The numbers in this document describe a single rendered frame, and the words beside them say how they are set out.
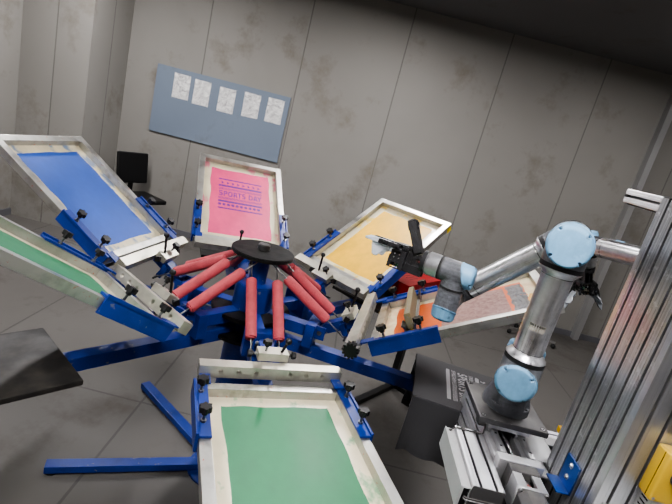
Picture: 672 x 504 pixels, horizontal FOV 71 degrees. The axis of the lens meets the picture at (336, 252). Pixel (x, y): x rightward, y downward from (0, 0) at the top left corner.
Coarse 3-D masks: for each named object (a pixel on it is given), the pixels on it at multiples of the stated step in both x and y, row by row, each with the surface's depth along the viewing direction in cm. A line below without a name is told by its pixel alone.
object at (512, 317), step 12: (528, 276) 234; (384, 312) 238; (516, 312) 186; (564, 312) 181; (456, 324) 193; (468, 324) 190; (480, 324) 189; (492, 324) 188; (504, 324) 187; (372, 336) 210; (444, 336) 193
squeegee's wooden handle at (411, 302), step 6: (414, 288) 242; (408, 294) 231; (414, 294) 235; (408, 300) 221; (414, 300) 229; (408, 306) 212; (414, 306) 223; (408, 312) 204; (414, 312) 217; (408, 318) 204; (408, 324) 205
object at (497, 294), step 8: (496, 288) 232; (504, 288) 229; (480, 296) 228; (488, 296) 225; (496, 296) 221; (504, 296) 218; (424, 304) 242; (464, 304) 224; (472, 304) 221; (480, 304) 217; (400, 312) 241; (424, 312) 230; (400, 320) 230
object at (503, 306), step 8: (488, 304) 214; (496, 304) 211; (504, 304) 208; (512, 304) 205; (456, 312) 217; (464, 312) 214; (472, 312) 211; (480, 312) 208; (488, 312) 205; (496, 312) 202; (504, 312) 199; (424, 320) 219; (432, 320) 216; (456, 320) 207; (464, 320) 204; (400, 328) 219
